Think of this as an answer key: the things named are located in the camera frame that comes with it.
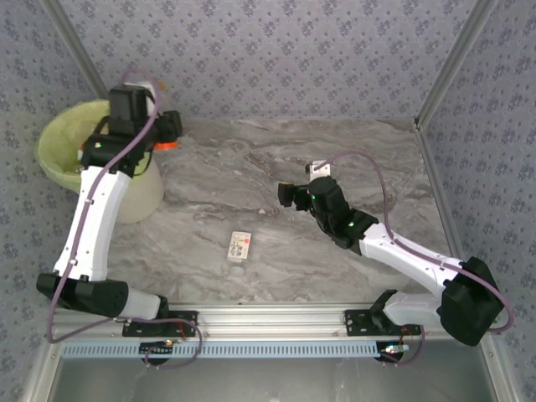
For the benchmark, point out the right controller board with LED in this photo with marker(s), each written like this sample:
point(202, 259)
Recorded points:
point(393, 348)

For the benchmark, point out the aluminium table side rail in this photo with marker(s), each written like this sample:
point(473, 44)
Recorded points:
point(435, 184)

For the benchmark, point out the aluminium frame post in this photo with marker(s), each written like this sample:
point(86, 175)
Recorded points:
point(71, 37)
point(456, 58)

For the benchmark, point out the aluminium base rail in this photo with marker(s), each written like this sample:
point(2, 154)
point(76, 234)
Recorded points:
point(272, 318)

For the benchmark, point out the controller board with led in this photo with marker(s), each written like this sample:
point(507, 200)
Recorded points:
point(157, 347)
point(393, 348)

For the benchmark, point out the orange cap printed label bottle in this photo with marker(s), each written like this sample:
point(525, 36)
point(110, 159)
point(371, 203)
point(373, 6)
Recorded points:
point(166, 145)

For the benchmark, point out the green plastic bin liner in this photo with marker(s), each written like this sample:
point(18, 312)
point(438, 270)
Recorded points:
point(54, 134)

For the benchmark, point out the white waste bin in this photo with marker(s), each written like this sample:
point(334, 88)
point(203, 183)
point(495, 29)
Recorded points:
point(142, 197)

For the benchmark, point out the left controller board with LED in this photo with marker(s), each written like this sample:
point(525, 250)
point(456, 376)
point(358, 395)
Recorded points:
point(157, 347)

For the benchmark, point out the white label flat bottle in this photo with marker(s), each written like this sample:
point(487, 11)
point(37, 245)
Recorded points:
point(238, 246)

